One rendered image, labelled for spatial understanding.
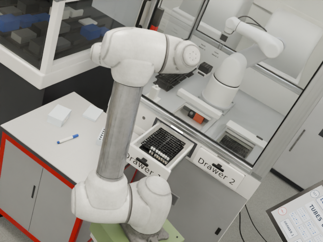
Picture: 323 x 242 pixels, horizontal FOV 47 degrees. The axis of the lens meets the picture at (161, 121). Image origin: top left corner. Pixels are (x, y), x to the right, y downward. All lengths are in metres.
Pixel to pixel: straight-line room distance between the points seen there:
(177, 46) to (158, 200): 0.59
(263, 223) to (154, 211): 2.03
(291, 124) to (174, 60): 0.89
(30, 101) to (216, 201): 1.33
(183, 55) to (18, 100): 1.65
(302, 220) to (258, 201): 1.72
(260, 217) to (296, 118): 1.68
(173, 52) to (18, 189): 1.39
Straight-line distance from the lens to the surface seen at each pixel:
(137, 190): 1.48
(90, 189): 1.42
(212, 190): 2.27
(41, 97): 2.48
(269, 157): 2.04
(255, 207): 3.51
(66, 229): 2.19
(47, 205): 2.18
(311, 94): 1.87
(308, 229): 1.87
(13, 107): 2.72
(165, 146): 2.07
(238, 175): 2.12
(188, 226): 2.50
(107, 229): 1.64
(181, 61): 1.20
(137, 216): 1.49
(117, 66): 1.20
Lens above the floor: 2.14
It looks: 33 degrees down
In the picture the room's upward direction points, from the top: 24 degrees clockwise
